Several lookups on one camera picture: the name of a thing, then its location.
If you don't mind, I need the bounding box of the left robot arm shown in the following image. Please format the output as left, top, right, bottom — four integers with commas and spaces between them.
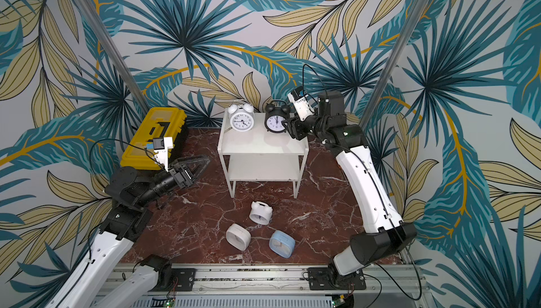
46, 155, 210, 307

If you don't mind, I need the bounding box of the white two-tier shelf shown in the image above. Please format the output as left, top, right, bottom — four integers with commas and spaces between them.
217, 112, 309, 198

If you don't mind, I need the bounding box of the black twin-bell alarm clock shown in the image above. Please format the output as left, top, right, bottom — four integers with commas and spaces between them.
264, 100, 291, 133

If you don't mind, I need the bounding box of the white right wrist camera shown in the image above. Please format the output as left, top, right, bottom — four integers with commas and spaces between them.
287, 86, 314, 122

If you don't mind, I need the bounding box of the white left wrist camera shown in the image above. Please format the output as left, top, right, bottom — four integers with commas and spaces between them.
147, 137, 173, 171

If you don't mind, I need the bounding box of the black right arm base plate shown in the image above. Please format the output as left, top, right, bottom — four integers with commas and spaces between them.
307, 264, 366, 291

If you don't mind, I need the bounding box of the aluminium corner post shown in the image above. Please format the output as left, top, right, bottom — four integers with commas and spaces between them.
73, 0, 150, 113
359, 0, 429, 131

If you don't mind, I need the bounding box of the light blue square alarm clock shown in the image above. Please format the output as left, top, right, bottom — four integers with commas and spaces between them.
269, 230, 296, 259

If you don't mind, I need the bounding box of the white twin-bell alarm clock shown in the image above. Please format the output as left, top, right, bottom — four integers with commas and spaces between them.
228, 103, 255, 132

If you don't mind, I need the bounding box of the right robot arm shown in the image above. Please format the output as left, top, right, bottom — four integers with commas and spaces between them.
283, 88, 417, 288

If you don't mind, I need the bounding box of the cream square alarm clock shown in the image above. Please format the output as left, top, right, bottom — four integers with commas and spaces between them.
225, 224, 252, 252

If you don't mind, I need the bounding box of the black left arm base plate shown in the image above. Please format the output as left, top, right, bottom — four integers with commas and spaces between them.
171, 268, 197, 293

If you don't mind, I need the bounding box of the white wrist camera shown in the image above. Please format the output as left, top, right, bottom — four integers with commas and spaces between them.
147, 137, 173, 171
287, 86, 314, 122

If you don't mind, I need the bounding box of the green circuit board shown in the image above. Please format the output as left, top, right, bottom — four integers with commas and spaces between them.
150, 297, 176, 308

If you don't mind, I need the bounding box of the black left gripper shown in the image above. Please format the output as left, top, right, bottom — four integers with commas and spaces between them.
135, 154, 211, 208

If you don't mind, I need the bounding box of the aluminium left corner post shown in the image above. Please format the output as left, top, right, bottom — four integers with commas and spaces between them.
73, 0, 150, 113

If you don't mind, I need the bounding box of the aluminium right corner post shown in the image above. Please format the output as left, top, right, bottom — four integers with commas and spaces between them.
359, 0, 429, 131

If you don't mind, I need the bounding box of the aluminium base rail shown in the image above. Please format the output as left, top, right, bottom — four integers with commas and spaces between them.
129, 264, 436, 307

